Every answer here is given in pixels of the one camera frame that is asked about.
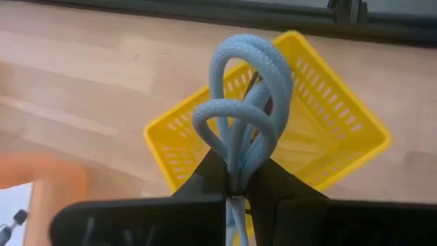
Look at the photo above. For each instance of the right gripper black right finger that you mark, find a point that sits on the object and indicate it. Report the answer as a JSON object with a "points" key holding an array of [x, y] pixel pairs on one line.
{"points": [[324, 225]]}

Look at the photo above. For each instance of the orange translucent plastic bin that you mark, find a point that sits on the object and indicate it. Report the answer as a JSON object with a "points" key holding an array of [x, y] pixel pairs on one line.
{"points": [[58, 191]]}

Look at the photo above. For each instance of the black aluminium table frame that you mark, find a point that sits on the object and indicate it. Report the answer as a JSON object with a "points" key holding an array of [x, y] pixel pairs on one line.
{"points": [[205, 17]]}

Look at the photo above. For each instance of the yellow slotted plastic basket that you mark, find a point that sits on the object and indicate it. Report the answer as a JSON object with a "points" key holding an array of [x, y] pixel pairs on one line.
{"points": [[334, 136]]}

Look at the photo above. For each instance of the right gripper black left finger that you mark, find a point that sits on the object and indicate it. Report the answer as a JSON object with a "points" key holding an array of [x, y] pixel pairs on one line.
{"points": [[153, 222]]}

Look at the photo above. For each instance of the white cardboard box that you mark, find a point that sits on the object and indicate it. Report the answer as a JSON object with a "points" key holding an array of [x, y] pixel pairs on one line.
{"points": [[15, 198]]}

